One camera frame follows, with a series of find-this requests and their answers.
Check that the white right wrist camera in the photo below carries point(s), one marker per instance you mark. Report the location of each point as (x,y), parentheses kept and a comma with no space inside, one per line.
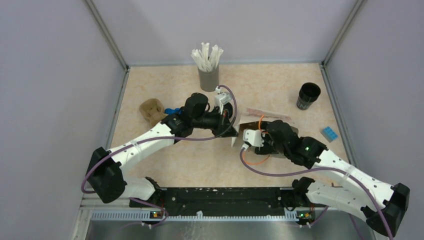
(252,138)

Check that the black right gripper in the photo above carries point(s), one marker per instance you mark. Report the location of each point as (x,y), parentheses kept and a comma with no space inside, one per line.
(266,149)

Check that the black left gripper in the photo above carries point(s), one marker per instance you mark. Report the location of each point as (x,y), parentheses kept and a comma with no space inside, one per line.
(225,129)

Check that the brown pulp cup carrier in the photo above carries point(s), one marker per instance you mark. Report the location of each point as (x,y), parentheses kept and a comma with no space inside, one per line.
(152,111)

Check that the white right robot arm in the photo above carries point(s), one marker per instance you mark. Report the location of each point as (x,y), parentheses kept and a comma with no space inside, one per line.
(381,205)

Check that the blue toy car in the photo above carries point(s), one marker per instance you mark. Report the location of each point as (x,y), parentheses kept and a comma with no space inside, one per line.
(172,111)

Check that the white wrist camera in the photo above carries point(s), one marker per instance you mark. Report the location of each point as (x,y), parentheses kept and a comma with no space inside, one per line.
(252,138)
(222,98)

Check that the teddy bear paper bag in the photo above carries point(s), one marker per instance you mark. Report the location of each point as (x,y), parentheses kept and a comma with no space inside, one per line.
(251,126)

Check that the black paper cup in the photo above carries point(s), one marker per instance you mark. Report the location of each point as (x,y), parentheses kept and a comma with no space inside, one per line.
(308,94)

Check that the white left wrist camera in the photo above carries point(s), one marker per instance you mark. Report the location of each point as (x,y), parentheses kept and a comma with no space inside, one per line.
(222,98)

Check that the white wrapped straws bundle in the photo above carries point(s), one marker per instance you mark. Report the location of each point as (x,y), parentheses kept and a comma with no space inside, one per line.
(208,57)

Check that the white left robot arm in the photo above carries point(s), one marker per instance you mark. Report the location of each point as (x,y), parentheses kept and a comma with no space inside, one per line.
(106,172)

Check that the aluminium frame rail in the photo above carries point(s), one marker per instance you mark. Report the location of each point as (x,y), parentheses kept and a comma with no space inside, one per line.
(100,94)

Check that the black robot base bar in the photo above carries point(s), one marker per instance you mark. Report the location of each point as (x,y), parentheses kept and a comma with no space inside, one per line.
(232,202)

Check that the blue toy brick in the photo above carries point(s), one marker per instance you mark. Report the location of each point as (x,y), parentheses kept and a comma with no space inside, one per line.
(329,134)

